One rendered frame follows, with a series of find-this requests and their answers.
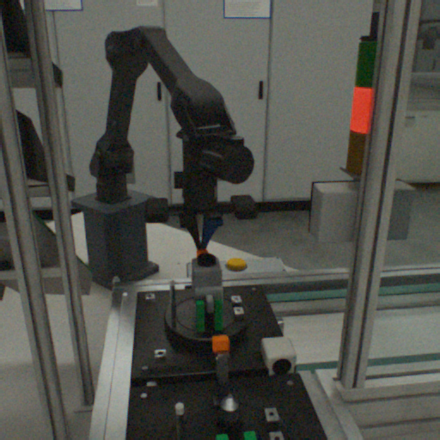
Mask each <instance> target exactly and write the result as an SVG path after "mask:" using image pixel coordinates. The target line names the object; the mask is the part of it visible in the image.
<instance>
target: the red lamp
mask: <svg viewBox="0 0 440 440"><path fill-rule="evenodd" d="M370 95H371V89H365V88H357V87H355V88H354V93H353V102H352V110H351V127H350V128H351V129H352V130H353V131H355V132H361V133H366V132H367V124H368V117H369V110H370Z"/></svg>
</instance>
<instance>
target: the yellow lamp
mask: <svg viewBox="0 0 440 440"><path fill-rule="evenodd" d="M365 139H366V133H361V132H355V131H353V130H352V129H350V136H349V144H348V152H347V162H346V169H347V170H348V171H349V172H352V173H354V174H362V170H363V162H364V147H365Z"/></svg>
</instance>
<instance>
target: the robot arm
mask: <svg viewBox="0 0 440 440"><path fill-rule="evenodd" d="M105 50H106V60H107V62H108V64H109V66H110V68H111V70H112V73H113V74H112V81H111V90H110V99H109V104H108V105H109V106H108V114H107V122H106V130H105V133H104V134H103V136H102V137H101V138H100V139H99V140H98V141H97V144H96V145H95V152H94V153H93V156H92V159H91V161H90V164H89V170H90V173H91V175H93V177H95V178H96V183H95V186H96V197H95V200H97V201H101V202H103V203H106V204H109V205H114V204H117V203H119V202H123V201H126V200H128V199H130V198H131V195H128V194H127V184H126V174H128V173H129V174H130V173H131V169H132V168H133V159H134V154H135V151H134V149H133V148H132V147H131V146H130V143H129V141H128V140H127V138H128V131H129V125H130V119H131V114H132V108H133V102H134V95H135V90H136V85H137V79H138V78H139V77H140V76H141V75H143V73H144V71H145V70H146V69H147V67H148V64H150V66H151V67H153V69H154V70H155V71H156V74H157V75H158V76H159V78H160V79H161V81H162V83H163V84H165V87H166V88H167V90H168V92H169V93H170V95H171V101H170V108H171V111H172V113H173V115H174V117H175V119H177V122H178V124H179V125H180V127H181V129H180V130H179V131H178V132H176V134H175V136H176V137H177V138H180V139H182V160H183V171H181V172H174V188H182V194H181V197H182V198H184V204H171V205H169V204H168V198H148V200H147V201H146V202H145V221H146V223H165V222H166V221H167V220H168V219H169V216H173V215H179V217H180V226H181V227H182V228H186V229H187V231H189V233H190V235H191V237H192V238H193V241H194V244H195V247H196V248H197V249H206V248H207V246H208V242H209V240H210V239H211V238H212V236H213V235H214V233H215V231H216V229H217V227H218V226H223V225H224V222H223V214H224V213H235V216H236V218H238V219H255V218H257V216H258V206H257V205H256V203H255V201H254V200H253V198H252V197H251V196H250V195H249V194H247V195H233V196H230V202H220V203H218V202H217V177H218V179H220V180H225V181H227V182H229V183H231V184H237V185H238V184H241V183H242V182H245V181H246V180H247V179H248V177H249V176H250V174H251V173H252V171H253V168H254V163H255V160H254V159H253V154H252V152H251V150H250V149H249V148H247V147H245V146H244V145H245V139H244V137H233V136H235V135H236V134H237V131H236V128H235V123H234V120H233V119H232V118H231V117H230V115H229V111H228V108H227V106H226V104H225V101H224V98H223V95H222V94H220V92H219V91H218V90H216V89H215V88H214V87H213V85H212V84H211V83H210V82H207V81H205V80H203V79H201V78H199V77H196V76H195V75H194V73H193V72H192V71H191V69H190V68H189V66H188V65H187V64H186V63H185V62H184V60H183V58H182V57H181V56H180V54H179V53H178V52H177V51H176V49H174V47H173V45H172V44H171V42H170V41H169V40H168V38H167V34H166V31H165V29H164V28H163V27H159V26H139V27H135V28H133V29H129V30H125V31H111V33H110V34H108V35H107V38H106V40H105ZM215 125H220V126H215ZM207 126H214V127H207ZM200 127H206V128H200ZM199 128H200V129H199ZM196 214H204V223H203V231H202V240H200V235H199V229H198V224H197V218H196Z"/></svg>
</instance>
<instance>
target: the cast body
mask: <svg viewBox="0 0 440 440"><path fill-rule="evenodd" d="M192 293H193V299H194V304H195V306H196V301H204V304H205V306H206V311H207V314H210V313H214V300H220V299H222V300H223V268H222V266H220V262H219V258H218V257H216V256H215V255H213V254H212V253H202V254H200V255H199V256H197V258H195V259H192Z"/></svg>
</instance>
